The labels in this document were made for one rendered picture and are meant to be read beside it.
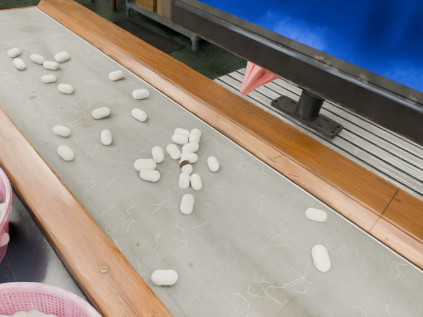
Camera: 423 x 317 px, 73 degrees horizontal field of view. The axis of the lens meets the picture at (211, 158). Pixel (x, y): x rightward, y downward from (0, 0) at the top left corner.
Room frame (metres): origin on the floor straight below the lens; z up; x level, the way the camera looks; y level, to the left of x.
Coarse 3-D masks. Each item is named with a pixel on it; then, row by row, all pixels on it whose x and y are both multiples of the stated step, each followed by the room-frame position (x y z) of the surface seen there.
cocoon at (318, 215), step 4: (308, 208) 0.30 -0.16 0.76; (312, 208) 0.29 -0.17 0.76; (308, 212) 0.29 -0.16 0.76; (312, 212) 0.29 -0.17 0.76; (316, 212) 0.29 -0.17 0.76; (320, 212) 0.29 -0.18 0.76; (324, 212) 0.29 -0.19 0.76; (308, 216) 0.28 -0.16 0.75; (312, 216) 0.28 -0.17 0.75; (316, 216) 0.28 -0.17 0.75; (320, 216) 0.28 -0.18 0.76; (324, 216) 0.28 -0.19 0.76; (316, 220) 0.28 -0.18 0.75; (320, 220) 0.28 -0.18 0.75; (324, 220) 0.28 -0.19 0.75
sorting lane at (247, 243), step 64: (0, 64) 0.63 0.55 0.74; (64, 64) 0.67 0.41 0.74; (128, 128) 0.45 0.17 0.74; (192, 128) 0.48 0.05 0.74; (128, 192) 0.29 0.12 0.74; (192, 192) 0.31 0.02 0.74; (256, 192) 0.33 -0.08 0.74; (128, 256) 0.18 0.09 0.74; (192, 256) 0.20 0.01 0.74; (256, 256) 0.21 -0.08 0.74; (384, 256) 0.24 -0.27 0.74
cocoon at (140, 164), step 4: (136, 160) 0.34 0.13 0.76; (140, 160) 0.34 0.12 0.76; (144, 160) 0.34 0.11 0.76; (148, 160) 0.35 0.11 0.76; (152, 160) 0.35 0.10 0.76; (136, 164) 0.34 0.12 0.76; (140, 164) 0.34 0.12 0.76; (144, 164) 0.34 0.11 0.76; (148, 164) 0.34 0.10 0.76; (152, 164) 0.34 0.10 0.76; (136, 168) 0.33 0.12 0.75; (140, 168) 0.33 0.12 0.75; (144, 168) 0.33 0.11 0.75; (148, 168) 0.34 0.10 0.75; (152, 168) 0.34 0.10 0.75
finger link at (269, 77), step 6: (258, 66) 0.46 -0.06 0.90; (252, 72) 0.46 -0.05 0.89; (258, 72) 0.46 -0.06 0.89; (270, 72) 0.48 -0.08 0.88; (252, 78) 0.45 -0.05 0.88; (264, 78) 0.48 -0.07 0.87; (270, 78) 0.48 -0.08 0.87; (276, 78) 0.49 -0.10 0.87; (246, 84) 0.45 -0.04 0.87; (252, 84) 0.47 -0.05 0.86; (258, 84) 0.47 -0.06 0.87; (246, 90) 0.45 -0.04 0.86; (252, 90) 0.46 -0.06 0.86
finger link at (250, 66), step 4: (248, 64) 0.47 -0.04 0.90; (252, 64) 0.47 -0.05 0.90; (248, 68) 0.47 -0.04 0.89; (252, 68) 0.47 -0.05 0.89; (248, 72) 0.46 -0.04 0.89; (264, 72) 0.50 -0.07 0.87; (244, 76) 0.46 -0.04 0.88; (248, 76) 0.46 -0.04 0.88; (260, 76) 0.49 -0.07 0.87; (244, 80) 0.46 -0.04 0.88; (256, 80) 0.48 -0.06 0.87; (244, 84) 0.45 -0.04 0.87; (240, 88) 0.45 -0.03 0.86; (240, 92) 0.45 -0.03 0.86
